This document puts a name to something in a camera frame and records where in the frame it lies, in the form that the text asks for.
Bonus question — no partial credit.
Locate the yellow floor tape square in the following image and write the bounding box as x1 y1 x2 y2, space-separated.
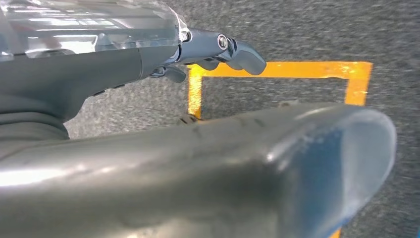
187 61 374 238

